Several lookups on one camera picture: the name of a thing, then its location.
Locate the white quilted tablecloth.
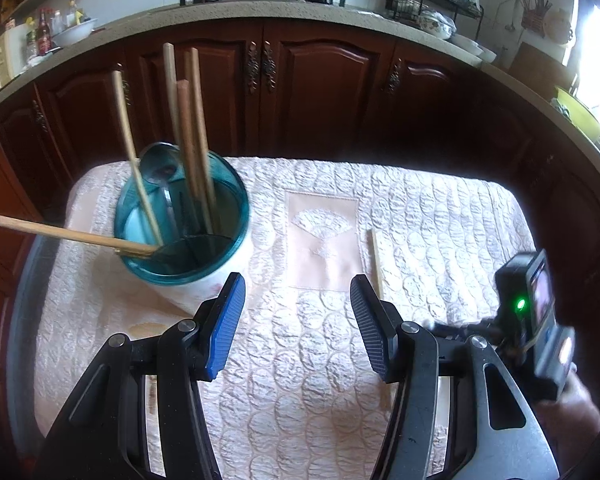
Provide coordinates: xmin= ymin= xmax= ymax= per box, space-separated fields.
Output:
xmin=32 ymin=156 xmax=538 ymax=480

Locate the floral lidded casserole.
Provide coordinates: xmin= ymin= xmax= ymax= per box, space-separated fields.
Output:
xmin=420 ymin=10 xmax=458 ymax=41

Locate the white basin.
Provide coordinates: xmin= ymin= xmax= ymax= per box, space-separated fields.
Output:
xmin=52 ymin=17 xmax=98 ymax=46

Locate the red sauce bottle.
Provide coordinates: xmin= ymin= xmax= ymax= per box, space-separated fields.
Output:
xmin=36 ymin=7 xmax=52 ymax=56

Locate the brown wooden chopstick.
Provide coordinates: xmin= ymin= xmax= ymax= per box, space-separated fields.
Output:
xmin=176 ymin=80 xmax=208 ymax=235

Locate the grey speckled kitchen countertop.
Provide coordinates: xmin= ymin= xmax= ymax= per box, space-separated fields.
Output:
xmin=0 ymin=0 xmax=600 ymax=186

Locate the wooden cutting board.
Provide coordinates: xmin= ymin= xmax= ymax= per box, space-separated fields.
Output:
xmin=510 ymin=42 xmax=576 ymax=96

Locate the cream white appliance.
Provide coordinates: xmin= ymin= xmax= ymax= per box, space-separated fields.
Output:
xmin=0 ymin=35 xmax=23 ymax=93

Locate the round pale straw mat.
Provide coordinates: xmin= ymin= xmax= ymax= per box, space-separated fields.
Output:
xmin=547 ymin=7 xmax=576 ymax=43

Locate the person's right hand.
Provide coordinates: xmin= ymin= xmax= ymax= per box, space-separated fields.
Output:
xmin=555 ymin=367 xmax=600 ymax=441

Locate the floral utensil holder teal rim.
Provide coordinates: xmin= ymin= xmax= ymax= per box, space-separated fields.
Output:
xmin=114 ymin=142 xmax=255 ymax=318

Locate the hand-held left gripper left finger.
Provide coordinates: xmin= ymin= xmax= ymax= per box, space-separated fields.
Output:
xmin=32 ymin=272 xmax=247 ymax=480

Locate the dark wooden cabinet door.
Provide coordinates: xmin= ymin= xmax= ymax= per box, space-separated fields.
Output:
xmin=0 ymin=85 xmax=56 ymax=201
xmin=262 ymin=35 xmax=396 ymax=156
xmin=394 ymin=45 xmax=483 ymax=161
xmin=37 ymin=67 xmax=141 ymax=186
xmin=137 ymin=37 xmax=262 ymax=156

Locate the long pale bamboo chopstick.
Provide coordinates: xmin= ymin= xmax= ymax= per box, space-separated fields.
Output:
xmin=184 ymin=48 xmax=218 ymax=235
xmin=0 ymin=215 xmax=161 ymax=257
xmin=161 ymin=43 xmax=191 ymax=161
xmin=111 ymin=71 xmax=165 ymax=247
xmin=369 ymin=229 xmax=386 ymax=301

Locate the stack of white bowls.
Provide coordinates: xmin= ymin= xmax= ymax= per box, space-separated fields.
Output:
xmin=450 ymin=32 xmax=498 ymax=63

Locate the metal spoon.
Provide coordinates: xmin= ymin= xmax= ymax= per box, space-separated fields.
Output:
xmin=139 ymin=143 xmax=182 ymax=233

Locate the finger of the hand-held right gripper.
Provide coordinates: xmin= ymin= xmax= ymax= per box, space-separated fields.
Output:
xmin=427 ymin=318 xmax=501 ymax=348

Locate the wall utensil basket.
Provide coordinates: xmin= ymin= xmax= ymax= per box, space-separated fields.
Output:
xmin=517 ymin=0 xmax=553 ymax=36

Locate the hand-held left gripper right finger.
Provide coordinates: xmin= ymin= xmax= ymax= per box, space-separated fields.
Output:
xmin=349 ymin=274 xmax=561 ymax=480

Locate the green basin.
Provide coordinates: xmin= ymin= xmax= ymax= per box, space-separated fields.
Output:
xmin=552 ymin=85 xmax=600 ymax=136

